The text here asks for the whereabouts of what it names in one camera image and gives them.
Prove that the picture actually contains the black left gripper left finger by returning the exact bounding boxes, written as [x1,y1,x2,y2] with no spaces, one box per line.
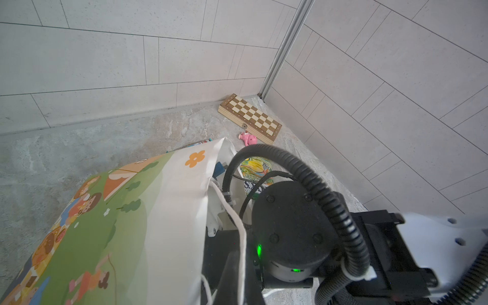
[213,251,240,305]

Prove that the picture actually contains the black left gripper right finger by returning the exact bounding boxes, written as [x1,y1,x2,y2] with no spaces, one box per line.
[244,236,265,305]

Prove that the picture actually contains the white illustrated paper bag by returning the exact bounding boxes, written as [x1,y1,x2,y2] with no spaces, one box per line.
[1,138,236,304]

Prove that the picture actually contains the green Fox's spring tea bag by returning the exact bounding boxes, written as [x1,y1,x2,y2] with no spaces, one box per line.
[240,157,273,195]

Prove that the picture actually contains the teal Fox's candy bag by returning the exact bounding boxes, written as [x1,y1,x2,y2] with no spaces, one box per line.
[179,139,212,149]

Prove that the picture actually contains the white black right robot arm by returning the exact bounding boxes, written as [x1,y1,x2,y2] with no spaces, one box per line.
[221,144,487,304]

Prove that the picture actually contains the pink pig toy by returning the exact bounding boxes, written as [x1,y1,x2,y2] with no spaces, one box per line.
[238,131,258,146]

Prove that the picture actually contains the wooden folding chess board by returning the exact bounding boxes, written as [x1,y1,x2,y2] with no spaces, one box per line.
[218,94,282,145]

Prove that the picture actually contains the aluminium corner post right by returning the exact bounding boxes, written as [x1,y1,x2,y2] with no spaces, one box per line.
[258,0,315,100]

